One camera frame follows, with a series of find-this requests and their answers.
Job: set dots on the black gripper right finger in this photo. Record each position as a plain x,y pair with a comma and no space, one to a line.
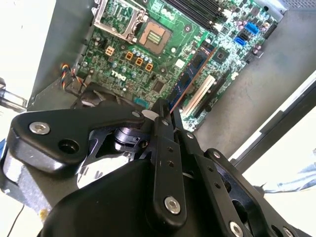
205,163

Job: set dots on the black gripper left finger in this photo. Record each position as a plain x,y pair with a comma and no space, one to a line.
98,116

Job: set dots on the RAM stick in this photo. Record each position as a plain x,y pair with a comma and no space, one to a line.
195,61

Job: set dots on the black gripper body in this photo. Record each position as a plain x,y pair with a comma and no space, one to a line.
111,209

